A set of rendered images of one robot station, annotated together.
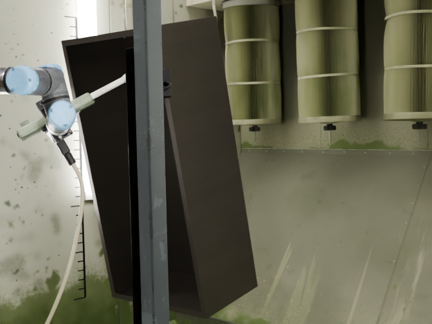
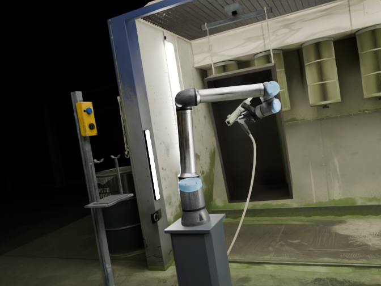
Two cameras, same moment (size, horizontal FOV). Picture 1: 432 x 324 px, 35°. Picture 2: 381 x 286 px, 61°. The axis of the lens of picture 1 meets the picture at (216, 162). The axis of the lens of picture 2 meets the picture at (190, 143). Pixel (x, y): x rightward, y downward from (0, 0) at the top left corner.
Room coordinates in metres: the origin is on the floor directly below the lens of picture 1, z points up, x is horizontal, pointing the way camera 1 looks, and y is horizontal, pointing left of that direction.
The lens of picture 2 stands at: (0.46, 1.94, 1.25)
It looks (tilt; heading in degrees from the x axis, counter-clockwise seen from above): 3 degrees down; 337
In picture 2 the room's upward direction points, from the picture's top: 9 degrees counter-clockwise
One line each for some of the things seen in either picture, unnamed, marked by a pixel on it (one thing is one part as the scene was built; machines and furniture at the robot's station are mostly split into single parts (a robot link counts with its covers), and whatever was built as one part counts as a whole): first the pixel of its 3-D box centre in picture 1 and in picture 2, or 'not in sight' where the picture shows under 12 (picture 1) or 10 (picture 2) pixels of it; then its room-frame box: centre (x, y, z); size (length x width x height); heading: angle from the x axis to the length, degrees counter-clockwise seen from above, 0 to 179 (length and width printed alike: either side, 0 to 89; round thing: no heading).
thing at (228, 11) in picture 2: not in sight; (233, 8); (3.06, 0.21, 2.27); 0.14 x 0.14 x 0.05; 43
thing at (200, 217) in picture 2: not in sight; (194, 214); (2.35, 1.19, 0.69); 0.19 x 0.19 x 0.10
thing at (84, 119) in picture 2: not in sight; (87, 119); (3.03, 1.68, 1.42); 0.12 x 0.06 x 0.26; 133
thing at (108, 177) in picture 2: not in sight; (123, 208); (4.12, 1.33, 0.44); 0.59 x 0.58 x 0.89; 23
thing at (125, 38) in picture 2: not in sight; (142, 145); (3.34, 1.21, 1.14); 0.18 x 0.18 x 2.29; 43
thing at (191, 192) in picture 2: not in sight; (191, 192); (2.36, 1.19, 0.83); 0.17 x 0.15 x 0.18; 161
